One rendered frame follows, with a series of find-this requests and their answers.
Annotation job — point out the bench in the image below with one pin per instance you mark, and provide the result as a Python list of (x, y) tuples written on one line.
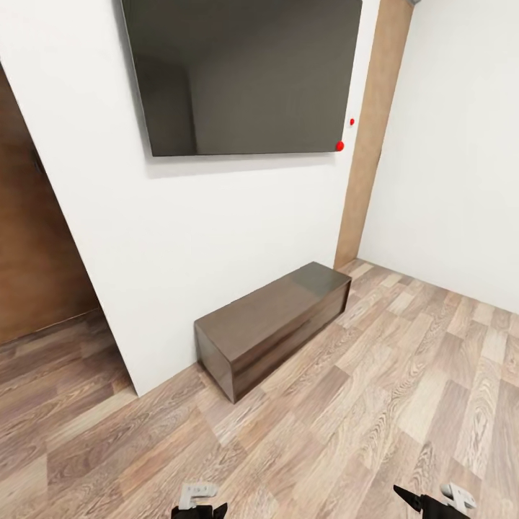
[(244, 342)]

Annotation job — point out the wall mounted tv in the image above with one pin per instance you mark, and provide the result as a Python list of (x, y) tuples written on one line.
[(233, 77)]

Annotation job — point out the sliding door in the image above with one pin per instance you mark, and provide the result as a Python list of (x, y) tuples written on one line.
[(390, 38), (42, 277)]

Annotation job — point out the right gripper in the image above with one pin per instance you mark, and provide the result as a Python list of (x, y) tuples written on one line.
[(432, 509)]

